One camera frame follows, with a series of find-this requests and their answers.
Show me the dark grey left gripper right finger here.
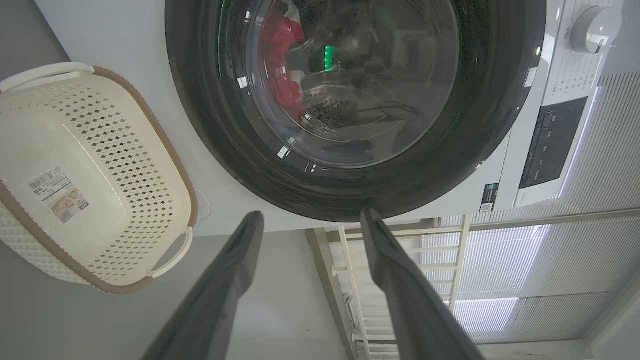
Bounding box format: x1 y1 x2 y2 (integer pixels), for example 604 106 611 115
360 208 485 360

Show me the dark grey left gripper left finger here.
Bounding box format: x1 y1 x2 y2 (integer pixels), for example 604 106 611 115
142 211 265 360

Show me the round dark glass washer door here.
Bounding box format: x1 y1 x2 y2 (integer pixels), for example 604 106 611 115
165 0 547 223

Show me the red and white garment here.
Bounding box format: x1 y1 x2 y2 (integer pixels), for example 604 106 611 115
260 0 307 109

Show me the white front-load washing machine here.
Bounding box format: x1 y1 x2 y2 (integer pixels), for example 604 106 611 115
34 0 626 237

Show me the cream perforated laundry basket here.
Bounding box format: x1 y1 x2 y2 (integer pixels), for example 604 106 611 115
0 62 199 295

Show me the silver appliance control knob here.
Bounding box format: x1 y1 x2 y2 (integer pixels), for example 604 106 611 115
570 6 624 55

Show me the white metal railing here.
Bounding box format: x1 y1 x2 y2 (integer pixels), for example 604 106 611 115
324 215 474 360

